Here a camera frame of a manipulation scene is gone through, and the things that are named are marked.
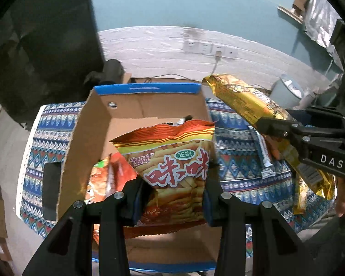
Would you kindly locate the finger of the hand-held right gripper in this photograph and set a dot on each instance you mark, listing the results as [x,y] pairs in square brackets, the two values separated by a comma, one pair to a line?
[325,112]
[279,129]

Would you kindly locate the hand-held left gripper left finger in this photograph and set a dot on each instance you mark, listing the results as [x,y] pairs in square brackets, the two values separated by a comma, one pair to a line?
[138,199]

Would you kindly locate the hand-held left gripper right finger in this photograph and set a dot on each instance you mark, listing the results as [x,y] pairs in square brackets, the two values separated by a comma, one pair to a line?
[206,205]

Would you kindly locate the red orange snack bag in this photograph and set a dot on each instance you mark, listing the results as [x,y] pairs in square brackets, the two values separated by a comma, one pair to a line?
[100,184]

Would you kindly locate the golden yellow snack packet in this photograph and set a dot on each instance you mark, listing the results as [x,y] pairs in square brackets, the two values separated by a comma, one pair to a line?
[241,97]

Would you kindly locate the orange yellow snack stick bag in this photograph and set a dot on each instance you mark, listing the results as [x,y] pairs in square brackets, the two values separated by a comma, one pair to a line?
[172,161]

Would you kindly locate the blue cardboard box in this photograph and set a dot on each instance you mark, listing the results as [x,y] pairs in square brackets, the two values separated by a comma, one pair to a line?
[172,250]

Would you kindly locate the silver foil snack packet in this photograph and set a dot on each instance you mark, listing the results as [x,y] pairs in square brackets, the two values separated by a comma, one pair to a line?
[266,158]

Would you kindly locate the light blue trash bin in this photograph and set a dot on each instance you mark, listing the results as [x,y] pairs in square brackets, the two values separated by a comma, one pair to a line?
[284,95]

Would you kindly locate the blue patterned tablecloth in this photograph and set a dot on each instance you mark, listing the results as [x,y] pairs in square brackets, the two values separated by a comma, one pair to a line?
[241,164]

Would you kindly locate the gold foil snack packet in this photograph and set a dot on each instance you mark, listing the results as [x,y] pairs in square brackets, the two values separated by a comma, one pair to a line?
[300,198]

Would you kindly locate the black flat rectangular object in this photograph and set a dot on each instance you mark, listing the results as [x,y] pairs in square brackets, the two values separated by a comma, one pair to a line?
[51,191]

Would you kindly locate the silver foil curtain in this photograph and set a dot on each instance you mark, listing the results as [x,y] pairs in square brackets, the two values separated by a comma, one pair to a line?
[319,20]

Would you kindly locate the wooden window sill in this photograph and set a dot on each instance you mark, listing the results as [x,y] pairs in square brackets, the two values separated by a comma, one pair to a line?
[289,13]

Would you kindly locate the small brown cardboard box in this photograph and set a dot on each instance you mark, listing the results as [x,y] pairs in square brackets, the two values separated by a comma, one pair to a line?
[127,78]

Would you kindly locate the large black panel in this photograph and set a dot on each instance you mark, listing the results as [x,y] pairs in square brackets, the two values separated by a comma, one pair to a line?
[46,49]

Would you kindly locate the white wall socket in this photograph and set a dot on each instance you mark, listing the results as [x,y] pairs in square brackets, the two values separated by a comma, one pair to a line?
[216,47]
[189,46]
[204,48]
[231,52]

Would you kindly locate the black camera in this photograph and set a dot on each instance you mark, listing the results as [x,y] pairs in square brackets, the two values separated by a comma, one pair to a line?
[112,70]

